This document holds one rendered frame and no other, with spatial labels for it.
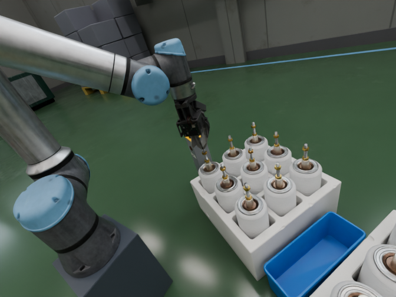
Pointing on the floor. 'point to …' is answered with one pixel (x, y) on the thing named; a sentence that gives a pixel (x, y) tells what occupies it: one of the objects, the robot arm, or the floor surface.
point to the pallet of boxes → (105, 29)
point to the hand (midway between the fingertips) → (202, 145)
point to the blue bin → (313, 256)
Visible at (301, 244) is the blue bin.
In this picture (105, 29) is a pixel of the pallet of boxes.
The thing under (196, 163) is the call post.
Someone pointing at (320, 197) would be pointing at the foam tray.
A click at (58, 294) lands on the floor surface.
